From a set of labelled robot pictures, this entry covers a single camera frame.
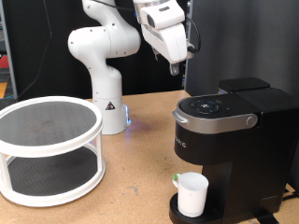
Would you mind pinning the clear water reservoir black lid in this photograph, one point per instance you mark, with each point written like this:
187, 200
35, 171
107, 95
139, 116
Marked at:
246, 83

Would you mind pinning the black Keurig coffee machine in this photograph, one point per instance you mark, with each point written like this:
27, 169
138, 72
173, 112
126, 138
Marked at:
243, 155

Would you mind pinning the white two-tier turntable shelf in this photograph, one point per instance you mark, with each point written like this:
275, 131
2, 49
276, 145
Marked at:
46, 124

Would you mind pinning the grey metal frame post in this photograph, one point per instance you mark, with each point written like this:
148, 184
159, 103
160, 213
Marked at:
7, 46

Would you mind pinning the red background item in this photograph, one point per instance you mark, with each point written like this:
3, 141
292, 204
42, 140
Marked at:
3, 62

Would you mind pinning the dark grey partition panel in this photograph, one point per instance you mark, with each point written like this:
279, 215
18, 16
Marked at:
249, 37

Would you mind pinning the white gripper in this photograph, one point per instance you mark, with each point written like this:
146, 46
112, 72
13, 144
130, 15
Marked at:
166, 42

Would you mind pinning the black curtain backdrop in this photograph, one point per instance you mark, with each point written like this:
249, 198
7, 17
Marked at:
40, 46

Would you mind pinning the orange background item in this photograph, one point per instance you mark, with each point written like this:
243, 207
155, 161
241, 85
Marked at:
3, 90

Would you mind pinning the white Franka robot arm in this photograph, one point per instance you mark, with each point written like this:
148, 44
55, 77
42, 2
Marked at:
106, 77

